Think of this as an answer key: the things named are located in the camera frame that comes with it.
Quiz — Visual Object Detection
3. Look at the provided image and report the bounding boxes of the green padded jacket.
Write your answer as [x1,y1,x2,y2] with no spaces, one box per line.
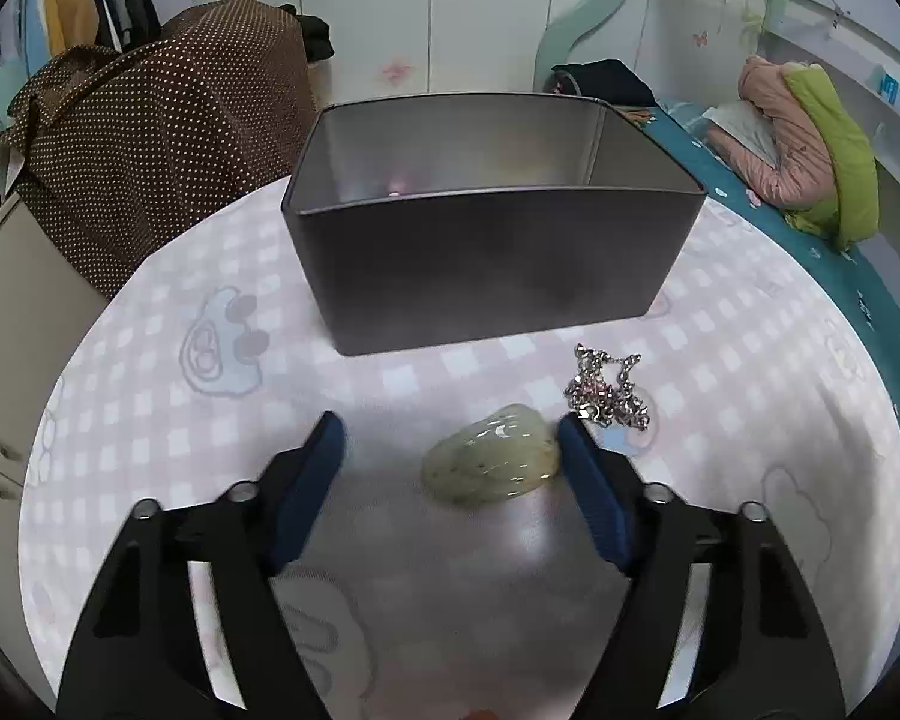
[784,64,880,252]

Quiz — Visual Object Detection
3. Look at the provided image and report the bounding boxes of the brown polka dot cloth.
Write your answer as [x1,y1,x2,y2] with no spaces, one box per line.
[7,0,323,301]

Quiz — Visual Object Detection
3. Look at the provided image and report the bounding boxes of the grey metal tin box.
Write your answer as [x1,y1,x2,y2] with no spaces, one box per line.
[281,92,706,357]

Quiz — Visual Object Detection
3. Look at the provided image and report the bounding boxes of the black garment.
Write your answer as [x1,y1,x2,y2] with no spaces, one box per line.
[296,13,337,62]

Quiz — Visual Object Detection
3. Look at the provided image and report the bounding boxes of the purple wall shelf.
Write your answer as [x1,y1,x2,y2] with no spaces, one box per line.
[765,0,900,188]

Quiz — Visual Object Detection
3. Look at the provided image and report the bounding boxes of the cream low cabinet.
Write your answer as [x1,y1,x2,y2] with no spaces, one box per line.
[0,180,113,601]

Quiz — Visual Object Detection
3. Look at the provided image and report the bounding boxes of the light blue hanging shirt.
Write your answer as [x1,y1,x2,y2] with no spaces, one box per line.
[15,0,55,68]

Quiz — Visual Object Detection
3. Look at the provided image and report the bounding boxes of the pale green jade pendant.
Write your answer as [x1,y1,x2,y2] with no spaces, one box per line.
[421,403,563,505]

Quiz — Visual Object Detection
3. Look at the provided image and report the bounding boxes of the white pillow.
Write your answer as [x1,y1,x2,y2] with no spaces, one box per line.
[701,101,785,166]

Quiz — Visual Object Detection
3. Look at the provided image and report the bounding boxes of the pink checkered bear tablecloth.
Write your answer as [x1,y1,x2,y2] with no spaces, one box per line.
[16,165,900,720]

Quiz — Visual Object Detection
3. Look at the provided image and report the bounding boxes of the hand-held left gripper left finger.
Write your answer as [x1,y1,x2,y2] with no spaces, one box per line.
[55,411,347,720]

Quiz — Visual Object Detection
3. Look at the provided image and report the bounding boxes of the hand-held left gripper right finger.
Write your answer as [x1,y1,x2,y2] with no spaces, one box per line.
[557,412,848,720]

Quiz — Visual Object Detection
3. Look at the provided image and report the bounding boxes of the silver chain necklace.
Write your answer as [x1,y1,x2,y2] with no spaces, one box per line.
[565,343,655,433]

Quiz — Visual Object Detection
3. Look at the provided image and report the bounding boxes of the white wardrobe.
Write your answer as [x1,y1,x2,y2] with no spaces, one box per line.
[187,0,571,102]

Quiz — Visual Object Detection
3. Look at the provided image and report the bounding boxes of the folded black clothes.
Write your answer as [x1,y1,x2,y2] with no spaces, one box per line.
[551,58,657,107]

